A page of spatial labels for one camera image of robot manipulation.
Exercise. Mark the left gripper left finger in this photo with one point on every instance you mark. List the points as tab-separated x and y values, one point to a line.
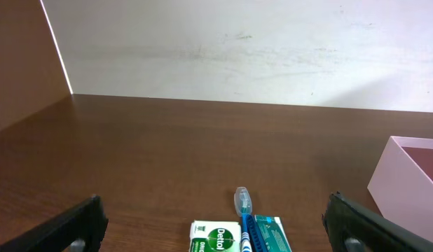
85	221

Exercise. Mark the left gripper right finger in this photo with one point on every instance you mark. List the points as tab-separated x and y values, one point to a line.
352	227

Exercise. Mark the green white Dettol soap bar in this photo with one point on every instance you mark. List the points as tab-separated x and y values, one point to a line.
215	236

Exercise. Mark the white open cardboard box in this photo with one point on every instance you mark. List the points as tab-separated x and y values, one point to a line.
402	184

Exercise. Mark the teal toothpaste tube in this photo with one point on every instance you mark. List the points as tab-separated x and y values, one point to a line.
273	233

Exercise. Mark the blue white toothbrush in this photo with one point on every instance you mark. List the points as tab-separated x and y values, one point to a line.
243	207

